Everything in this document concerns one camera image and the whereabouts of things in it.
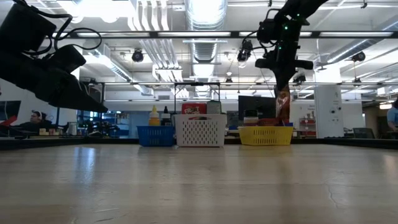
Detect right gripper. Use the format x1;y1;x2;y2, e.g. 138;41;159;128
254;17;314;98

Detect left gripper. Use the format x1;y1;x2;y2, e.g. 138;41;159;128
0;45;109;114

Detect green Apple Jacks cereal box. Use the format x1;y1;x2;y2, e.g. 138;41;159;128
206;100;223;115

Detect yellow food colouring bottle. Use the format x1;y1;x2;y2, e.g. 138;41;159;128
148;105;160;127

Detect shelf with red items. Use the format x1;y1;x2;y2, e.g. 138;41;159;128
298;114;317;138

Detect black ceiling spotlight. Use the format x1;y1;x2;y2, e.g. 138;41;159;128
351;51;366;63
236;39;254;63
292;73;307;85
131;49;145;63

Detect person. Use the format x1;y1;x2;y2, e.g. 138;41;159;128
386;98;398;132
17;110;68;137

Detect yellow plastic basket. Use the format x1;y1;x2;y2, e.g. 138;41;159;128
238;125;294;146

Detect blue storage shelf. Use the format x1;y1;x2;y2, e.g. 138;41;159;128
116;113;130;138

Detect black monitor with red stripe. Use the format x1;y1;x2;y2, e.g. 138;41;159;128
0;100;22;138

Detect blue plastic basket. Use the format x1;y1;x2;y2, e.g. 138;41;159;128
136;125;175;147

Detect white plastic basket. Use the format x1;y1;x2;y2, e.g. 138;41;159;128
173;113;228;147

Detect black overhead light bar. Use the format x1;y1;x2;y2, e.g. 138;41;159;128
51;30;398;39

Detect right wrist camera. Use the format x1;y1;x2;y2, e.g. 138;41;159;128
256;8;282;44

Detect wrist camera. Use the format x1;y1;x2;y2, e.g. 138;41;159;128
0;2;57;54
256;8;282;44

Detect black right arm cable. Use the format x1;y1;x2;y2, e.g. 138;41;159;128
241;29;271;63

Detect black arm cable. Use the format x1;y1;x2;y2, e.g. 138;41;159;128
241;29;271;63
12;0;103;60

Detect black aluminium table frame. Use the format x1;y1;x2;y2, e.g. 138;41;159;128
0;136;398;151

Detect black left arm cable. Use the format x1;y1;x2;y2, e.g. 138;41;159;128
12;0;103;60

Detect black background frame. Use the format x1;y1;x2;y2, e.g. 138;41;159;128
53;81;224;131

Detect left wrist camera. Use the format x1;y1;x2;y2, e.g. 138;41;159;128
0;2;57;54

